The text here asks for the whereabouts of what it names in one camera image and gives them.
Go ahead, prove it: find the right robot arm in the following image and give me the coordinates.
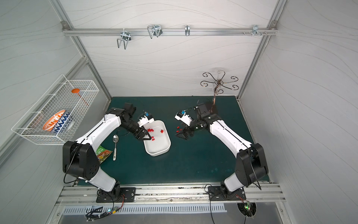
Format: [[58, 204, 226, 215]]
[[175, 103, 269, 193]]

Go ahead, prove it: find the blue white patterned bowl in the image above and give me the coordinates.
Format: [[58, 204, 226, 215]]
[[51, 111, 72, 133]]

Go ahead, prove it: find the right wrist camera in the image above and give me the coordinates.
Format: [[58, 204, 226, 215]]
[[174, 110, 193, 126]]

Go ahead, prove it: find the green table mat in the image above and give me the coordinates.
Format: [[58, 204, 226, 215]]
[[101, 96, 235, 184]]

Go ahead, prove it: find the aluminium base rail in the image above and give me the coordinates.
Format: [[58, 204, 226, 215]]
[[56, 181, 286, 206]]

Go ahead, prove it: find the orange white patterned bowl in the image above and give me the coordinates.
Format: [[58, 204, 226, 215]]
[[43, 110, 66, 132]]

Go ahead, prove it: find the white wire basket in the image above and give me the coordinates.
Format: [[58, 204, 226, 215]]
[[11, 75, 99, 145]]

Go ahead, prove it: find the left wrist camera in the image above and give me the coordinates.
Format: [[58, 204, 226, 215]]
[[138, 112, 154, 127]]

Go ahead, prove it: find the copper wire jewelry stand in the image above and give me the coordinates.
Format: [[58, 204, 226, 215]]
[[200, 70, 239, 112]]

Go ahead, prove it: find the metal hook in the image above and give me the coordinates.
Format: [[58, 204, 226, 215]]
[[185, 25, 190, 36], [147, 25, 163, 39], [117, 29, 131, 49], [242, 25, 267, 36]]

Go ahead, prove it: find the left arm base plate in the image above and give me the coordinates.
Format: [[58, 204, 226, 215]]
[[96, 187, 136, 203]]

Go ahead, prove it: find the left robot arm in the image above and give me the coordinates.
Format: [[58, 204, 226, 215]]
[[62, 103, 154, 195]]

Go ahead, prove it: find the metal spoon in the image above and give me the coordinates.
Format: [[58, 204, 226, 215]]
[[112, 135, 119, 161]]

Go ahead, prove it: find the green snack packet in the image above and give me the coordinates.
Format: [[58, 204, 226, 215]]
[[95, 146, 113, 164]]

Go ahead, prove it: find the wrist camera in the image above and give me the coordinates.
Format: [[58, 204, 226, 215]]
[[174, 110, 193, 126], [138, 112, 154, 127]]

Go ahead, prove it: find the white plastic storage box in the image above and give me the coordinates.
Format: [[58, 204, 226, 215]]
[[143, 120, 171, 157]]

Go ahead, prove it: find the aluminium cross rail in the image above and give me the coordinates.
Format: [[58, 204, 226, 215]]
[[62, 27, 278, 37]]

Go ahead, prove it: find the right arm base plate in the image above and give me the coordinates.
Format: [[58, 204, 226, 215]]
[[206, 185, 246, 201]]

